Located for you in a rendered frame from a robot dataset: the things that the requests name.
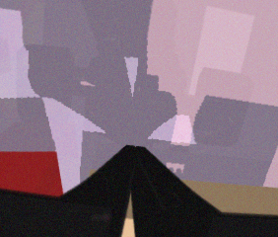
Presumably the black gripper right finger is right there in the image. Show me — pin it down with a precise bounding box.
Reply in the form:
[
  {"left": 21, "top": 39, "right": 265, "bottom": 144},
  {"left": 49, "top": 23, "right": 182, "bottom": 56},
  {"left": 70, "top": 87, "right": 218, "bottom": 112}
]
[{"left": 131, "top": 146, "right": 278, "bottom": 237}]

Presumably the red cube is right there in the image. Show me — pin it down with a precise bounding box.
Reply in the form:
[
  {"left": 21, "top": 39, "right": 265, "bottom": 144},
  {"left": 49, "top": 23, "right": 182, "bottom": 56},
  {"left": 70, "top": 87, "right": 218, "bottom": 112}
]
[{"left": 0, "top": 151, "right": 63, "bottom": 197}]

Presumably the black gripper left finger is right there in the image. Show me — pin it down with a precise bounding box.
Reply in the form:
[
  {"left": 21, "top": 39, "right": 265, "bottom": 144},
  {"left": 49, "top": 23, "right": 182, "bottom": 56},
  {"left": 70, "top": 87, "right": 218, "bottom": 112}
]
[{"left": 0, "top": 145, "right": 136, "bottom": 237}]

